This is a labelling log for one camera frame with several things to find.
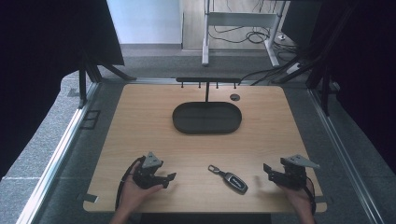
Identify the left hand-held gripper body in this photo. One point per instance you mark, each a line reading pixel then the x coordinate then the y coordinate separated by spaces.
pixel 148 172

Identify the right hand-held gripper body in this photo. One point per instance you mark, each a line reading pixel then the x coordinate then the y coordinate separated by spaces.
pixel 294 174

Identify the black car key fob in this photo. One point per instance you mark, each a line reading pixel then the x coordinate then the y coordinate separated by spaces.
pixel 232 179

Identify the black key stand with tray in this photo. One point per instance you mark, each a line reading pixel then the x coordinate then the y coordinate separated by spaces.
pixel 207 118

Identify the person's right hand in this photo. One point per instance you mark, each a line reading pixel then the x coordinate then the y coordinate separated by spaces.
pixel 297 197

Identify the person's left hand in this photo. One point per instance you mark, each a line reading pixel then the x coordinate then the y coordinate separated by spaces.
pixel 134 194

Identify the grey tape strip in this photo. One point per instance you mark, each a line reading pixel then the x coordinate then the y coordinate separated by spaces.
pixel 88 197

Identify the black metal stand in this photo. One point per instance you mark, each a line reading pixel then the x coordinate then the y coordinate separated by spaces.
pixel 325 90
pixel 82 84

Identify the black curtain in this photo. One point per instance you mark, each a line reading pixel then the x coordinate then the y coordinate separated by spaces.
pixel 364 77
pixel 46 62

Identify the aluminium rail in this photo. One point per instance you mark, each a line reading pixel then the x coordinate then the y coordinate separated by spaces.
pixel 342 152
pixel 59 155

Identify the black rectangular floor frame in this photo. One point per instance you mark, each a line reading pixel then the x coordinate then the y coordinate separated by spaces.
pixel 90 119

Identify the white desk frame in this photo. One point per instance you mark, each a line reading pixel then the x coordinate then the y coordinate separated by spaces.
pixel 239 19

